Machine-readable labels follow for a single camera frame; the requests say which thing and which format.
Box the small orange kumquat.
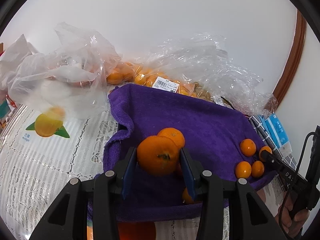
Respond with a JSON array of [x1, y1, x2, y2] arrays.
[[235, 161, 252, 179], [240, 139, 257, 157], [259, 146, 272, 162], [251, 160, 265, 178]]

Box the small orange mandarin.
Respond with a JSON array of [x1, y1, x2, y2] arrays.
[[182, 188, 195, 204]]

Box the orange persimmon with stem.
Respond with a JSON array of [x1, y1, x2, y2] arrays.
[[137, 135, 180, 177]]

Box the large orange mandarin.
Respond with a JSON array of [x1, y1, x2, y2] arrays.
[[157, 127, 185, 148]]

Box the right hand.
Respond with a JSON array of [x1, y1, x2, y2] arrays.
[[274, 192, 311, 239]]

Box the grey checked folded cloth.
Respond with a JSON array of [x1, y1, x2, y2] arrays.
[[248, 114, 298, 193]]

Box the blue tissue pack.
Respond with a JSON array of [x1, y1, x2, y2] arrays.
[[258, 114, 292, 158]]

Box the purple towel covered tray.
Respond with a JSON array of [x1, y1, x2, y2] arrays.
[[103, 83, 264, 222]]

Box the crumpled clear plastic bag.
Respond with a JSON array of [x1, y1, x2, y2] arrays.
[[146, 33, 278, 117]]

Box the white plastic bag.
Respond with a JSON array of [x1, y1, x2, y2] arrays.
[[1, 22, 121, 119]]

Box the clear bag of oranges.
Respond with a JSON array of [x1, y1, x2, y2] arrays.
[[106, 61, 213, 101]]

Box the black cable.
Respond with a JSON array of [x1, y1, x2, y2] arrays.
[[278, 130, 318, 233]]

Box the brown wooden door frame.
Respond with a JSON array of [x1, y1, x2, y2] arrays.
[[273, 10, 306, 105]]

